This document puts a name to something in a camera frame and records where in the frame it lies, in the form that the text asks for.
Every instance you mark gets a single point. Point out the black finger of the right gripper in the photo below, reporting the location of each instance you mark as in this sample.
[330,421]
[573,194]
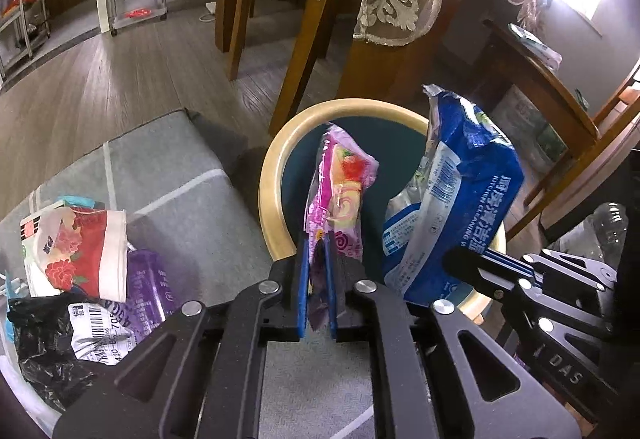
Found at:
[492,274]

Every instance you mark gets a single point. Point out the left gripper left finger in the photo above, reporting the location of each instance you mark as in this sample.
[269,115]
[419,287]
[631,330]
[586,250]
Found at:
[301,284]

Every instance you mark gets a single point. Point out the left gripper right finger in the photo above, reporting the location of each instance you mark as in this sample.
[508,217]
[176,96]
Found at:
[335,284]

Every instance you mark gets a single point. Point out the pink snack wrapper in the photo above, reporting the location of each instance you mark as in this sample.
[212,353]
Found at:
[343,174]

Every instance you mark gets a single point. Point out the blue cleaning wipes bag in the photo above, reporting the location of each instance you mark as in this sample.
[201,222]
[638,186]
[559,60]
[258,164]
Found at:
[459,195]

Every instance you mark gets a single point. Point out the teal trash bin tan rim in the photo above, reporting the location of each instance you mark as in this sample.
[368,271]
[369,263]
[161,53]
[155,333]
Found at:
[395,137]

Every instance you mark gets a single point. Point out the clear plastic bottle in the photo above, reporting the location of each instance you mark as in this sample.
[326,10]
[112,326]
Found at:
[600,236]

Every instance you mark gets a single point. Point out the grey plaid ottoman cover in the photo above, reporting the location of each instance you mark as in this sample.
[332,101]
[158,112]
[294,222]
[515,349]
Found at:
[170,175]

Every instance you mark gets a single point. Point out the purple plastic wrapper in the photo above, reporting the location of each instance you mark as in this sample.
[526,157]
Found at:
[149,298]

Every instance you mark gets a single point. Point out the white barcode label wrapper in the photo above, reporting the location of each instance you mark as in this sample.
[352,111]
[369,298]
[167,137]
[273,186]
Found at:
[97,336]

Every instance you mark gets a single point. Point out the red floral tissue pack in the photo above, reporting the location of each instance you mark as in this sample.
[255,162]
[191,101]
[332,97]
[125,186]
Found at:
[77,250]

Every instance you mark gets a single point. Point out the white power strip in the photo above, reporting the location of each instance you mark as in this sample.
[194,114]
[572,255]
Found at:
[210,14]

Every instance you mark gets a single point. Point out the black plastic bag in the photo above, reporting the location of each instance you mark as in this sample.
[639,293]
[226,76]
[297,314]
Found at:
[42,336]

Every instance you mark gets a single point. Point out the grey metal shelf rack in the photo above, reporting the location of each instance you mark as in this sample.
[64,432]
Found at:
[24,28]

